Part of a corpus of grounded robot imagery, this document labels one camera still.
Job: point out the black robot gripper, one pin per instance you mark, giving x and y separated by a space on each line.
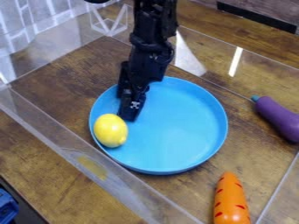
145 67

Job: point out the yellow lemon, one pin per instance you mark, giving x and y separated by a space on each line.
111 130

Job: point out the blue round tray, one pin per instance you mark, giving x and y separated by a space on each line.
179 131

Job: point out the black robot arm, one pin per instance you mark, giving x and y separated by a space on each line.
155 22

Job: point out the purple toy eggplant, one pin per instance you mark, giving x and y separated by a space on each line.
281 117

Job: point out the orange toy carrot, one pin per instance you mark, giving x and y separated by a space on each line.
230 203

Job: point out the blue plastic object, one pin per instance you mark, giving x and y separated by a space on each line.
8 207

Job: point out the clear acrylic enclosure wall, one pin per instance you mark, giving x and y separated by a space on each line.
55 71

